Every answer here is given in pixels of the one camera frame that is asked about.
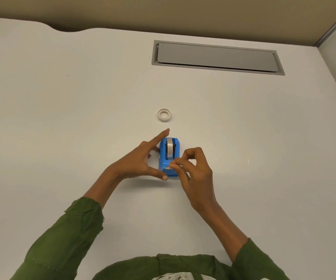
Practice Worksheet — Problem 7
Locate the person's right forearm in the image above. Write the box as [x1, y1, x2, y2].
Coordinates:
[192, 200, 290, 280]

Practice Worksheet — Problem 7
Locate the person's right hand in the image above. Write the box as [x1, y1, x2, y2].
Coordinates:
[169, 147, 217, 214]

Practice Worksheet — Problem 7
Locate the green garment on person's torso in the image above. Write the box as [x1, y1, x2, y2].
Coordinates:
[92, 254, 236, 280]

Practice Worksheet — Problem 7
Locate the white tape roll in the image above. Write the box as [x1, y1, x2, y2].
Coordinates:
[157, 108, 172, 122]

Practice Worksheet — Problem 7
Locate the blue tape dispenser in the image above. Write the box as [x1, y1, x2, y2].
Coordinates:
[158, 137, 181, 177]

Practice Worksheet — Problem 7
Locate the person's left forearm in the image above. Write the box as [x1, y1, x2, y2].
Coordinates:
[10, 168, 122, 280]

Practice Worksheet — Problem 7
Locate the person's left hand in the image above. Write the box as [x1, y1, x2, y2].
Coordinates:
[107, 128, 170, 181]

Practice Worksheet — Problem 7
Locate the grey partition frame strip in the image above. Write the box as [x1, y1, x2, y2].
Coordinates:
[313, 2, 336, 47]

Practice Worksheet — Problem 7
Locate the grey desk cable tray lid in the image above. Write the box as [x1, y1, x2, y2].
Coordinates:
[151, 40, 285, 76]

